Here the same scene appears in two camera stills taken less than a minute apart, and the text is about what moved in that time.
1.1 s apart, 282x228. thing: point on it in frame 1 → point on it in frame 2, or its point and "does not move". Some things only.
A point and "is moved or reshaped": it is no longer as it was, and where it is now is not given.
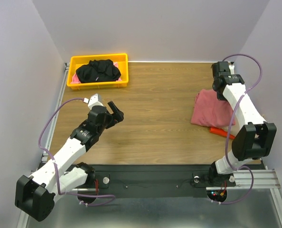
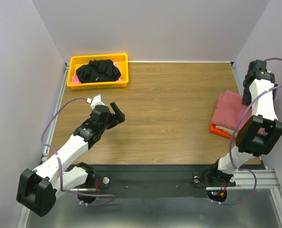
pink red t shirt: x=208 y=110 is moved or reshaped
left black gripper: x=117 y=116 does not move
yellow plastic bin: x=121 y=58 does not move
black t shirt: x=98 y=70 does not move
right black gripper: x=220 y=67 → x=246 y=99
